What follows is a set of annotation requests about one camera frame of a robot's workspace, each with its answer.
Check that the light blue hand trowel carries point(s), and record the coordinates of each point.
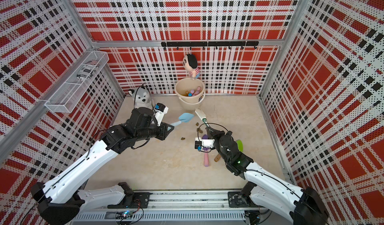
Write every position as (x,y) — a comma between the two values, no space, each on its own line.
(184,118)

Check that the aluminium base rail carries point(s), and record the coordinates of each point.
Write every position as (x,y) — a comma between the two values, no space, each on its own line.
(183,207)

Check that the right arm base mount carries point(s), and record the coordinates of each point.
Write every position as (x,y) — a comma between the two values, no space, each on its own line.
(241,199)

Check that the doll with black hat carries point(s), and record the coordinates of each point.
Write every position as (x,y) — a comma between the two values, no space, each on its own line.
(190,64)

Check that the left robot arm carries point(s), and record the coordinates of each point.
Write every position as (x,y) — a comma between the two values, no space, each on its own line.
(61,199)

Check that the purple square trowel pink handle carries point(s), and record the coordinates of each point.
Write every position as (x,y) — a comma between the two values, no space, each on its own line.
(197,91)

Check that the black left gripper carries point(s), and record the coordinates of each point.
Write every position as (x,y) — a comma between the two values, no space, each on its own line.
(163,133)

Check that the beige plastic bucket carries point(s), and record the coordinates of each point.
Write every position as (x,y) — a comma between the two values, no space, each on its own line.
(190,84)

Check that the grey white husky plush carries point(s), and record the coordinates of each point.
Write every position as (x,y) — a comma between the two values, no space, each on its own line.
(142,97)

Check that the can in shelf basket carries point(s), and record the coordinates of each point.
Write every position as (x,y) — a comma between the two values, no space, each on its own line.
(87,70)

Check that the green trowel yellow handle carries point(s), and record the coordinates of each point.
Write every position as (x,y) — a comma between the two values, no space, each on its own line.
(240,145)

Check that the green circuit board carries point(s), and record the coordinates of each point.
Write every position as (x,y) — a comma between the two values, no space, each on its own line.
(126,215)

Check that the light green trowel wooden handle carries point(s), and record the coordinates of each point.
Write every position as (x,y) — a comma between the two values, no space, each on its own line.
(217,158)

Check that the black hook rail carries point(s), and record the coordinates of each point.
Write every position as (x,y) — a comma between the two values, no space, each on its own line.
(210,44)

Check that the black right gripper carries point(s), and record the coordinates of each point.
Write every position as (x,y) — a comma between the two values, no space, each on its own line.
(212,135)

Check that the purple pointed trowel row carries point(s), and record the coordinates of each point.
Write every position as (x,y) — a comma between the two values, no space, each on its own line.
(206,156)

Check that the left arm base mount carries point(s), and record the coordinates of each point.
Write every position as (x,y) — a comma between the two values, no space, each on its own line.
(131,200)

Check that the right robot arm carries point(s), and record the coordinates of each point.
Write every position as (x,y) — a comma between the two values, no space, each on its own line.
(297,205)

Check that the white brush green handle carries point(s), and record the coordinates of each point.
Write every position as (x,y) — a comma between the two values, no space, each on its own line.
(202,116)

